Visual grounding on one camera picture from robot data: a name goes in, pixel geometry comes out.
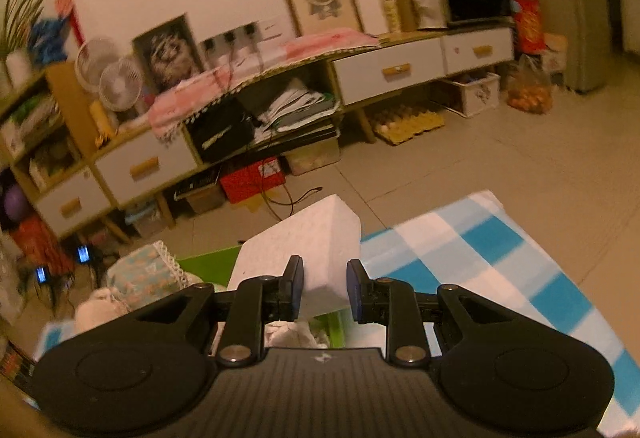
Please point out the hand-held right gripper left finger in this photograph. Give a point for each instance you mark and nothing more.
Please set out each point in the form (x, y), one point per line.
(295, 283)

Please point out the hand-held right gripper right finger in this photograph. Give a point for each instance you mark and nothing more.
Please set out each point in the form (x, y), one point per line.
(355, 288)

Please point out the white foam block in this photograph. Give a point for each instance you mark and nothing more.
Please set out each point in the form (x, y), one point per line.
(310, 238)

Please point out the white sock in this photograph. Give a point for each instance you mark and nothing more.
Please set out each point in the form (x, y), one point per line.
(292, 333)

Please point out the green plastic bin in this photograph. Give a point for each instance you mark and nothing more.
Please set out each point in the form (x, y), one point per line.
(210, 265)

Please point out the red box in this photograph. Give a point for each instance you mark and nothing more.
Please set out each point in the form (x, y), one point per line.
(250, 180)

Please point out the blue white checkered tablecloth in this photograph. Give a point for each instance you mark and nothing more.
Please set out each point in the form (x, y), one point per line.
(475, 258)

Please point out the clear plastic storage box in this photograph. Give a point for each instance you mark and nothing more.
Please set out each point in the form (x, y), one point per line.
(312, 157)

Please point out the plush doll with patterned bonnet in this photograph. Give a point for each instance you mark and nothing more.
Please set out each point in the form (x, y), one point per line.
(145, 273)

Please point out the black box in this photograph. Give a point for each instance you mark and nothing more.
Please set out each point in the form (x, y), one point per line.
(222, 128)

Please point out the yellow egg tray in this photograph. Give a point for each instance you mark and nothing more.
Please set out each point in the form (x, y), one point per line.
(407, 123)

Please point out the stack of papers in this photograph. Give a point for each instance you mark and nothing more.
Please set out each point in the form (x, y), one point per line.
(295, 106)

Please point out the white cabinet drawer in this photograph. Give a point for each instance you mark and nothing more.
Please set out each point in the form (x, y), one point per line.
(390, 71)
(477, 51)
(72, 200)
(145, 168)

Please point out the wooden cabinet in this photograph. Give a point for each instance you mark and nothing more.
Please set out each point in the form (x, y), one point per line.
(300, 83)

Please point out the small blue screen device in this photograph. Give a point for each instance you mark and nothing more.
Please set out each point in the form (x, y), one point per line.
(84, 254)
(42, 274)

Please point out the white storage crate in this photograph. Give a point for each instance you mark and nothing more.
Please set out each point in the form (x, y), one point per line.
(472, 93)

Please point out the pink fringed cloth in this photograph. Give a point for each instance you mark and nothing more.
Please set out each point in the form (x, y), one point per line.
(300, 48)

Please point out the plastic bag of oranges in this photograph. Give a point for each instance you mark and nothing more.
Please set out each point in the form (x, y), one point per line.
(530, 93)

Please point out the framed cat picture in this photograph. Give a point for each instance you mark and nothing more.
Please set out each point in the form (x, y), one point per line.
(167, 51)

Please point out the white desk fan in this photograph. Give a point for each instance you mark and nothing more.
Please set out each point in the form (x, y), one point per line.
(120, 83)
(92, 61)

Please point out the stack of paper cups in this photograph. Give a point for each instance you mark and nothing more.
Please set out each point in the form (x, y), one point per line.
(389, 1)

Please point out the purple ball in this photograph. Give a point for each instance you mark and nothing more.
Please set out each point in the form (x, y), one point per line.
(14, 202)

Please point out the cardboard box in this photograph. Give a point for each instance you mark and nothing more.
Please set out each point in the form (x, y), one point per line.
(555, 53)

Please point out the red gift bag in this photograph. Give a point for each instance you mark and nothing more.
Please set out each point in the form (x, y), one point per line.
(529, 21)

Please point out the blue plush figure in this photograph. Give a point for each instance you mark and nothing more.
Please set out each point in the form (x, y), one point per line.
(47, 38)

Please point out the grey refrigerator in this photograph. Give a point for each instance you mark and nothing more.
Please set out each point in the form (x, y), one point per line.
(587, 3)

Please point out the potted green plant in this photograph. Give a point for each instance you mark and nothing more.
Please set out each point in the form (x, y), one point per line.
(20, 28)

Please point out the white wall outlets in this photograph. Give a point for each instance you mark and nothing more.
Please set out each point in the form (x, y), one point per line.
(240, 38)

